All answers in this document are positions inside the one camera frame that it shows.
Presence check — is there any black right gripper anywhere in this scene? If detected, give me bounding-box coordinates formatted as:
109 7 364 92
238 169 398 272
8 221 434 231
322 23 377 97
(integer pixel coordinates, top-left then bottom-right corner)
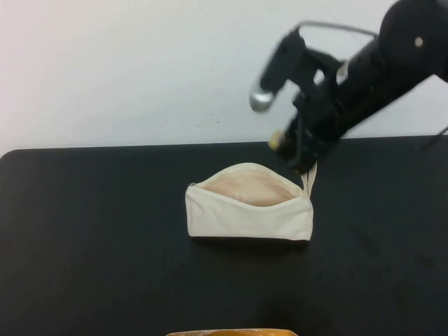
276 68 355 175

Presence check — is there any yellow eraser with barcode label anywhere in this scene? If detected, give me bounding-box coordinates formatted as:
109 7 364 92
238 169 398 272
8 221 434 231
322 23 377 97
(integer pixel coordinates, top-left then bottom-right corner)
268 130 285 150

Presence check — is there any cream canvas pencil case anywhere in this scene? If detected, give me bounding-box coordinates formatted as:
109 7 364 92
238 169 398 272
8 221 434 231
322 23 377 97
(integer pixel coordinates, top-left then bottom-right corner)
184 161 319 244

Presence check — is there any yellow cardboard box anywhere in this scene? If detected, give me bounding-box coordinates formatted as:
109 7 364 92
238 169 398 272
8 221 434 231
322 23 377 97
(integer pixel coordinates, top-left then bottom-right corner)
164 318 297 336

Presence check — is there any black wrist camera silver lens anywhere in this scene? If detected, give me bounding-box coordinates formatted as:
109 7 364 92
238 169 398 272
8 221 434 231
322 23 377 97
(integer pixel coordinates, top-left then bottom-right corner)
248 27 318 113

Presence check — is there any grey camera cable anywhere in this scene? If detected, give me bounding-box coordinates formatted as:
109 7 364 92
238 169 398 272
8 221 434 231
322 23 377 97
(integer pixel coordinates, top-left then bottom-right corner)
296 20 379 39

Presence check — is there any thin black cable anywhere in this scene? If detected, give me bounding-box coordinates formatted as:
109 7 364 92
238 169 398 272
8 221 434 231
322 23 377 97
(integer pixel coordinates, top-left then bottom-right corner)
419 127 448 151

